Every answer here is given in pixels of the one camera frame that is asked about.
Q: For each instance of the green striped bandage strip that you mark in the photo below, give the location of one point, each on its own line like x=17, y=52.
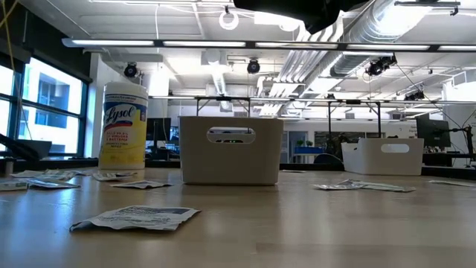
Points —
x=111, y=176
x=59, y=175
x=386, y=187
x=13, y=185

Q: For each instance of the black monitor on arm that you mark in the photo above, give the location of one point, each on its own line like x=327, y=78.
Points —
x=433, y=132

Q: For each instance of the blue planter box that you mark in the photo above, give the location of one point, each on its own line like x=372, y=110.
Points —
x=308, y=150

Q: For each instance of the black monitor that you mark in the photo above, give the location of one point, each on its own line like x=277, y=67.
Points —
x=158, y=129

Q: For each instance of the long LED light bar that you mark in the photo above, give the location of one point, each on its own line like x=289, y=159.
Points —
x=204, y=43

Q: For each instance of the yellow Lysol wipes canister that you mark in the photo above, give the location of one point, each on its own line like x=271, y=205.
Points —
x=124, y=141

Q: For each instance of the black metal table frame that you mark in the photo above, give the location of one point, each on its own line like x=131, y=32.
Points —
x=223, y=98
x=353, y=101

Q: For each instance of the black ceiling camera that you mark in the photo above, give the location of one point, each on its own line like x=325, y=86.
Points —
x=253, y=66
x=130, y=70
x=379, y=65
x=414, y=96

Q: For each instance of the silver ventilation duct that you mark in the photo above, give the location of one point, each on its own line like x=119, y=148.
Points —
x=372, y=22

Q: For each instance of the black aluminium table frame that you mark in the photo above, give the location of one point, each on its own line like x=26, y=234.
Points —
x=56, y=164

